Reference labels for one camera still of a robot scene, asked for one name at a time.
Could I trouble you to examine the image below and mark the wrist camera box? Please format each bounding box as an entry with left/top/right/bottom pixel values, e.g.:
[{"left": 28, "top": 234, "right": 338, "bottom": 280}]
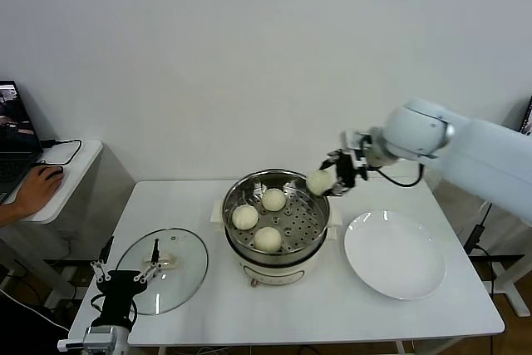
[
  {"left": 342, "top": 130, "right": 371, "bottom": 165},
  {"left": 57, "top": 324, "right": 118, "bottom": 351}
]

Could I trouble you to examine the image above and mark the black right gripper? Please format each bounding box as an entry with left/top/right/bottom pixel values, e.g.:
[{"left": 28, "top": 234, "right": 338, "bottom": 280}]
[{"left": 319, "top": 149, "right": 369, "bottom": 199}]

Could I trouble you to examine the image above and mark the dark laptop with white cable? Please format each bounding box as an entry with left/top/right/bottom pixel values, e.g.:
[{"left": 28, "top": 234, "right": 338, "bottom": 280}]
[{"left": 521, "top": 96, "right": 532, "bottom": 136}]

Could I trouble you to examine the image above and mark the glass pot lid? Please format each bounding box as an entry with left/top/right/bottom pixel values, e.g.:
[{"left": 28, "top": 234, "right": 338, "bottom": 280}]
[{"left": 115, "top": 228, "right": 209, "bottom": 316}]

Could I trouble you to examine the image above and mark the black cable with adapter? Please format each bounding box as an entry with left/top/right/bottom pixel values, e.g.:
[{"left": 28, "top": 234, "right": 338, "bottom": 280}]
[{"left": 463, "top": 203, "right": 499, "bottom": 296}]

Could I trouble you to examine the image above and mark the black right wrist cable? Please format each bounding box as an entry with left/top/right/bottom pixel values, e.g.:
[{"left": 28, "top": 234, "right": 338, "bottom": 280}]
[{"left": 365, "top": 161, "right": 426, "bottom": 188}]

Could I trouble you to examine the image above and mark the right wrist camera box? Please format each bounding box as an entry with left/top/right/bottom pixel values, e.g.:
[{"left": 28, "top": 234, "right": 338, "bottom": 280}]
[{"left": 342, "top": 130, "right": 371, "bottom": 165}]

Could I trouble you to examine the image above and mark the person's bare forearm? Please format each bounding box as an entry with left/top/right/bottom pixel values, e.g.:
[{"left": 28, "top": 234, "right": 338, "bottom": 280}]
[{"left": 0, "top": 200, "right": 22, "bottom": 228}]

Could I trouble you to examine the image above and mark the black laptop power cable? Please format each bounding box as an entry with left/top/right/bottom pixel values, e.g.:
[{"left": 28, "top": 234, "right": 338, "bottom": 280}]
[{"left": 37, "top": 137, "right": 83, "bottom": 168}]

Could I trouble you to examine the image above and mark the white round plate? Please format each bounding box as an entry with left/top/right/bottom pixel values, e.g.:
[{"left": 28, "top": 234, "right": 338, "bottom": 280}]
[{"left": 343, "top": 210, "right": 447, "bottom": 301}]

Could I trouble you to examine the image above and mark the black laptop beside person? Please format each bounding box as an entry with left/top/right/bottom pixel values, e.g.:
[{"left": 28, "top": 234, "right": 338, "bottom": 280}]
[{"left": 0, "top": 79, "right": 46, "bottom": 202}]

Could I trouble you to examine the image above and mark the black computer mouse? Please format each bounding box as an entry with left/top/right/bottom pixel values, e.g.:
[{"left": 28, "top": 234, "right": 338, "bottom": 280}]
[{"left": 39, "top": 165, "right": 67, "bottom": 180}]

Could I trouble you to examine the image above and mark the white steamed baozi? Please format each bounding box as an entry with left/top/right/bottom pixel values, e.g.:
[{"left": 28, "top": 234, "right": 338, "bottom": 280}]
[
  {"left": 260, "top": 187, "right": 288, "bottom": 213},
  {"left": 253, "top": 225, "right": 283, "bottom": 253},
  {"left": 231, "top": 204, "right": 260, "bottom": 230},
  {"left": 306, "top": 170, "right": 336, "bottom": 197}
]

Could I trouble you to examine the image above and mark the stainless steel steamer basket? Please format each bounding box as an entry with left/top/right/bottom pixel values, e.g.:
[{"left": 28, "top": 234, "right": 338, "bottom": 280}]
[{"left": 209, "top": 170, "right": 345, "bottom": 257}]

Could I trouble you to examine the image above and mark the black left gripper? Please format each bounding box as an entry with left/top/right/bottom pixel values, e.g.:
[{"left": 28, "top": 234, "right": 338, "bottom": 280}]
[{"left": 91, "top": 236, "right": 164, "bottom": 327}]

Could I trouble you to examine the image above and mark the person's bare hand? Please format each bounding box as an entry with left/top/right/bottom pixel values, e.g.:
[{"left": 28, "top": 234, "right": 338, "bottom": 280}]
[{"left": 14, "top": 165, "right": 64, "bottom": 219}]

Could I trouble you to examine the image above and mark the white side table with label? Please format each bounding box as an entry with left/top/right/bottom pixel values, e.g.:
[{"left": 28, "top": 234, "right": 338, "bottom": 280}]
[{"left": 481, "top": 200, "right": 532, "bottom": 318}]

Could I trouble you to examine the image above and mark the white side table with mouse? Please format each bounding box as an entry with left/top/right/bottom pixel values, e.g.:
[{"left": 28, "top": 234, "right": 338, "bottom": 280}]
[{"left": 0, "top": 140, "right": 137, "bottom": 302}]

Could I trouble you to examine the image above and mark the cream electric cooker base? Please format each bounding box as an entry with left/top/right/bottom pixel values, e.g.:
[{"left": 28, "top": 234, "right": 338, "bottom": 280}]
[{"left": 226, "top": 229, "right": 329, "bottom": 288}]

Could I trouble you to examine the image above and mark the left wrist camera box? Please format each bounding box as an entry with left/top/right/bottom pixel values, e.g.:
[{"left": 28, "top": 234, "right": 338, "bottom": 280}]
[{"left": 57, "top": 324, "right": 118, "bottom": 351}]

